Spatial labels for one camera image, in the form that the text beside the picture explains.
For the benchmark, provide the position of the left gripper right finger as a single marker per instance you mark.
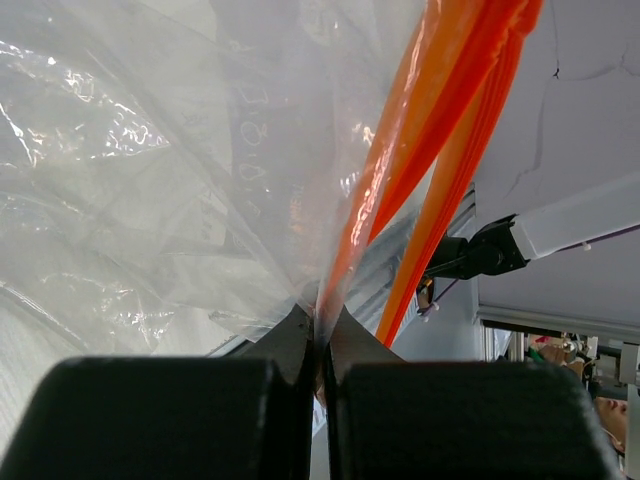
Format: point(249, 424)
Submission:
point(393, 419)

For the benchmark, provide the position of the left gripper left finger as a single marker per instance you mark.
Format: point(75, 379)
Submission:
point(240, 416)

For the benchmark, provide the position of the clear orange-zipper zip bag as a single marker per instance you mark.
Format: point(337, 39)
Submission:
point(161, 159)

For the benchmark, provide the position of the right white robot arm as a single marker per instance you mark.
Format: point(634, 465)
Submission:
point(511, 243)

